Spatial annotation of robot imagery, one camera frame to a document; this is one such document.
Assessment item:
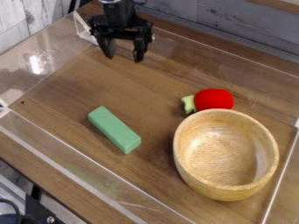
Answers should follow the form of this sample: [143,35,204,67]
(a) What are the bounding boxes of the black clamp with cable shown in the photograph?
[0,193,66,224]

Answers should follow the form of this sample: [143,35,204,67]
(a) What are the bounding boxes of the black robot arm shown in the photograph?
[88,0,155,63]

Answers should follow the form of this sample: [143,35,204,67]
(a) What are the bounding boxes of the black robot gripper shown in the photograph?
[88,15,154,63]

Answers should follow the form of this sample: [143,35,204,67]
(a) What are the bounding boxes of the green rectangular block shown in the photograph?
[88,106,142,154]

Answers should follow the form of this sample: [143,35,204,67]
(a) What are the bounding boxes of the clear acrylic corner bracket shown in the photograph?
[72,11,103,46]

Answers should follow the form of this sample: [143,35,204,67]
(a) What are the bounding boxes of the clear acrylic tray wall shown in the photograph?
[0,17,299,224]

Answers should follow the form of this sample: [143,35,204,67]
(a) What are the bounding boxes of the red plush strawberry toy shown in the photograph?
[182,88,235,115]

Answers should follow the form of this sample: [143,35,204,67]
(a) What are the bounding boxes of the light wooden bowl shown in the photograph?
[172,109,279,201]

